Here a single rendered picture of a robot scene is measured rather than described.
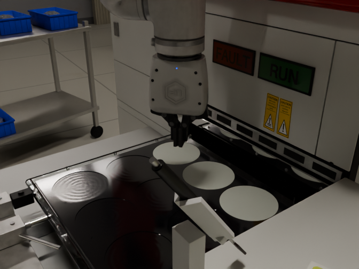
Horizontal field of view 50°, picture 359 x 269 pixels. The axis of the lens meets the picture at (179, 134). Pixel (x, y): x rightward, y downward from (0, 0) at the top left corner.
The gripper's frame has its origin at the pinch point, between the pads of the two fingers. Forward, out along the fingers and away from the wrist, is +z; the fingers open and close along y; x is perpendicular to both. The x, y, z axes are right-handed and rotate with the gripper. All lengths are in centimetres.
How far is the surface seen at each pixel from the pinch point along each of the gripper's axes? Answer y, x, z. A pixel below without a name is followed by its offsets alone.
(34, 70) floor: -243, 313, 98
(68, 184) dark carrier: -19.0, -9.2, 8.0
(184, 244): 8.6, -35.0, -6.2
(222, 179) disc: 8.6, -1.0, 8.0
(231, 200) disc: 11.0, -7.5, 8.0
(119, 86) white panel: -30, 46, 9
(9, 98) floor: -217, 228, 98
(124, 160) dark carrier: -12.1, 1.4, 8.0
